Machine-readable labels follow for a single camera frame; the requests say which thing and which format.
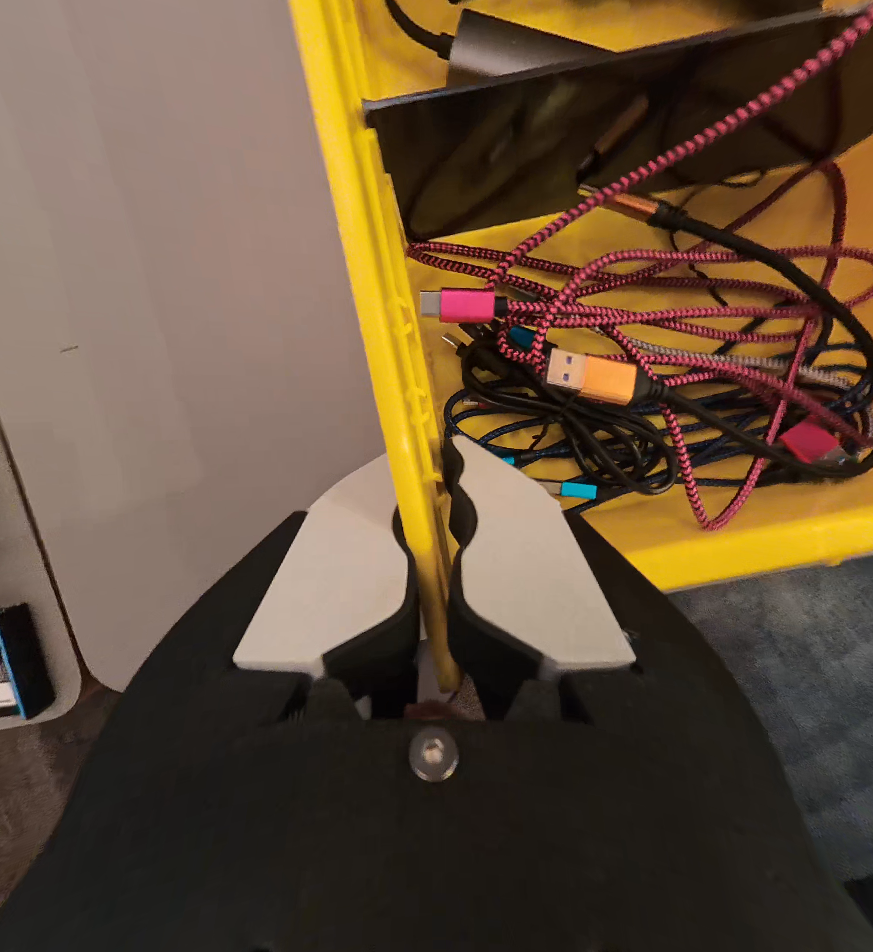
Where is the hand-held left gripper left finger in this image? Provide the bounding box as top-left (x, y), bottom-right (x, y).
top-left (233, 454), bottom-right (423, 718)

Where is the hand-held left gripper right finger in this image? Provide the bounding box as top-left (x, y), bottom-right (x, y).
top-left (442, 435), bottom-right (637, 718)

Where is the thin black cable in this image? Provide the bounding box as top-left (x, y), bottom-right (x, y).
top-left (462, 327), bottom-right (679, 495)

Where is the dark usb hub with cable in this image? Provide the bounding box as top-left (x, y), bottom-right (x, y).
top-left (386, 0), bottom-right (620, 84)

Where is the yellow plastic bin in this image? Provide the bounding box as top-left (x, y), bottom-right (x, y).
top-left (288, 0), bottom-right (873, 693)

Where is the grey braided cable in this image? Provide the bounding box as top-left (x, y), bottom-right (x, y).
top-left (615, 335), bottom-right (873, 432)

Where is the black bin divider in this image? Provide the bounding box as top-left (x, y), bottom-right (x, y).
top-left (364, 3), bottom-right (873, 240)

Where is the blue braided cable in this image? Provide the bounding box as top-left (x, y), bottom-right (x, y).
top-left (442, 326), bottom-right (873, 514)

